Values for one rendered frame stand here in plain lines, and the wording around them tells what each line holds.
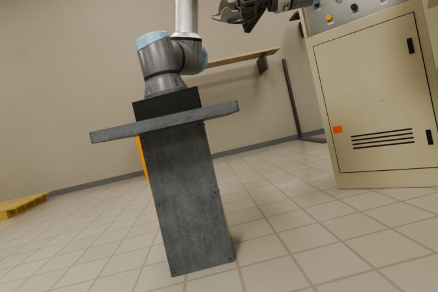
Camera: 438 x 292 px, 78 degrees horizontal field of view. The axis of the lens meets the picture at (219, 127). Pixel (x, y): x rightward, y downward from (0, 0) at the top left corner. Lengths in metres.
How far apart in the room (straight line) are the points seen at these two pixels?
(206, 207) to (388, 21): 1.23
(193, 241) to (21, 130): 4.08
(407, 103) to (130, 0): 3.96
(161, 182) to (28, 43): 4.16
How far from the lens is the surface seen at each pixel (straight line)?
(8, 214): 3.93
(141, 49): 1.17
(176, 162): 1.05
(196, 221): 1.10
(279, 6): 0.99
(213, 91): 4.18
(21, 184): 4.99
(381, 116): 1.63
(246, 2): 0.94
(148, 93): 1.13
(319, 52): 1.68
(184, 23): 1.29
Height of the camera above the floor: 0.54
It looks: 1 degrees down
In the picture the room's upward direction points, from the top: 13 degrees counter-clockwise
